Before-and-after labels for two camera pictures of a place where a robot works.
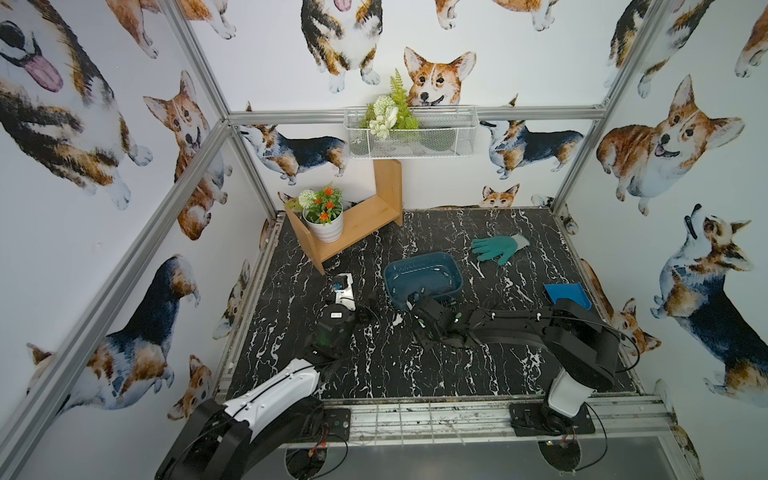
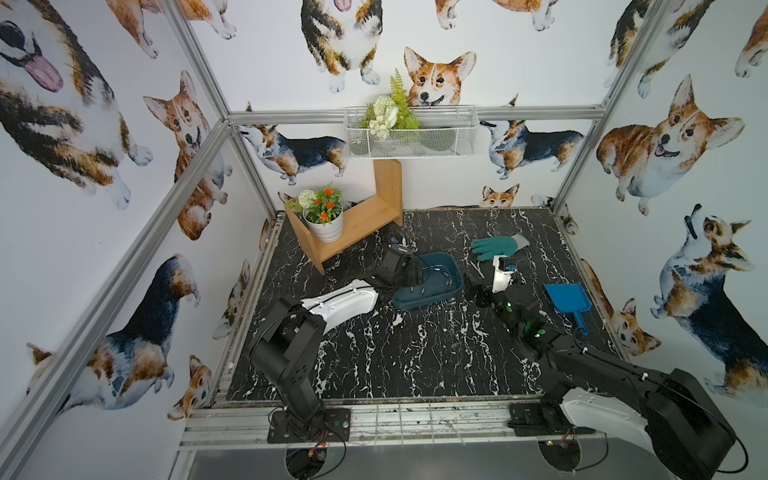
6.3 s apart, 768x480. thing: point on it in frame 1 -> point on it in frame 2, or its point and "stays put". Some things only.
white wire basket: [443, 132] stays put
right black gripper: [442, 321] -> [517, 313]
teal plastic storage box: [437, 274] stays put
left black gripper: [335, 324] -> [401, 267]
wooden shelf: [361, 218] stays put
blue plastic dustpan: [571, 291] stays put
